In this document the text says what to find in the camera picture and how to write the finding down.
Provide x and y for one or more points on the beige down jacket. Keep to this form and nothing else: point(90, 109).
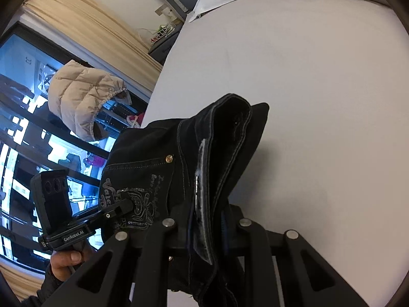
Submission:
point(80, 96)

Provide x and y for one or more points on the person's left forearm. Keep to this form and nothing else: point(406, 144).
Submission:
point(44, 291)

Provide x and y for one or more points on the white bed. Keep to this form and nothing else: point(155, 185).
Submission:
point(303, 86)

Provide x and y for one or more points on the black pants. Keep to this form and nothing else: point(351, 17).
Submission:
point(150, 147)

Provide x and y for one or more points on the large window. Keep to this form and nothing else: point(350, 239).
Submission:
point(22, 118)

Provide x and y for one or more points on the beige curtain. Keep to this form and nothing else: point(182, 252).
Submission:
point(17, 278)
point(96, 28)

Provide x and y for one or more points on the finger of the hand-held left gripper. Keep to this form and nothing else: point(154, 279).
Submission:
point(116, 209)

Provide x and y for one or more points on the flat white pillow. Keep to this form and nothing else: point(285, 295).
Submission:
point(217, 0)

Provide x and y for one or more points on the grey nightstand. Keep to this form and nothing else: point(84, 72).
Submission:
point(163, 48)

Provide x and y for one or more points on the pink cloth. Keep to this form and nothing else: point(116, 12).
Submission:
point(135, 120)

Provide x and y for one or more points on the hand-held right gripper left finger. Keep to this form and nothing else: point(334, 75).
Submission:
point(159, 246)

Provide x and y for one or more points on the person's left hand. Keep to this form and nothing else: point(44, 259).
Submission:
point(64, 263)

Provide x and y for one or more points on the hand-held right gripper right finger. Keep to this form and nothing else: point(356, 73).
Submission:
point(226, 236)

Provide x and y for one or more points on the wall socket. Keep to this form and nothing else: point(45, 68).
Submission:
point(165, 10)

